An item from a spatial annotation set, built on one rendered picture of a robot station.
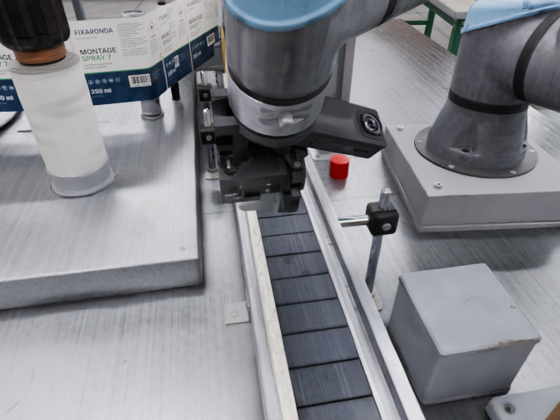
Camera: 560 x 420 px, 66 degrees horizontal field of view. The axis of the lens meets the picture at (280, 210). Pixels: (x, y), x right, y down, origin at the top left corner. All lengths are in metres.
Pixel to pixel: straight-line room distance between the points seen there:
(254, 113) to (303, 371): 0.25
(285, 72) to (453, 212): 0.45
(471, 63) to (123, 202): 0.53
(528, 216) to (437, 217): 0.14
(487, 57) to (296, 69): 0.44
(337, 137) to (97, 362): 0.35
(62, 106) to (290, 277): 0.36
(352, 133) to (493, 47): 0.32
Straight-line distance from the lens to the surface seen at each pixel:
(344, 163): 0.75
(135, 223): 0.61
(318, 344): 0.45
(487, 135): 0.71
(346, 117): 0.41
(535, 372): 0.56
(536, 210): 0.73
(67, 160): 0.66
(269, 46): 0.26
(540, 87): 0.65
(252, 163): 0.39
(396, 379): 0.35
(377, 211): 0.47
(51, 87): 0.62
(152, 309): 0.56
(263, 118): 0.31
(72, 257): 0.59
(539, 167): 0.78
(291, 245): 0.55
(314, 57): 0.27
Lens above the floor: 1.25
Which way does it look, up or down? 38 degrees down
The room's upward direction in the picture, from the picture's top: straight up
